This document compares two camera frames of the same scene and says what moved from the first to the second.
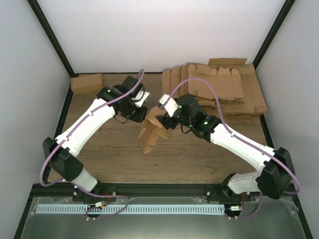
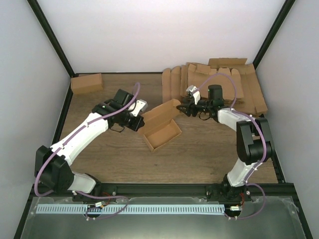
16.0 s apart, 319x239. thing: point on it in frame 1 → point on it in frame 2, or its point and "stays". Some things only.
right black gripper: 166,122 → 189,107
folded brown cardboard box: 86,84 stays
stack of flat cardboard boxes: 236,84 stays
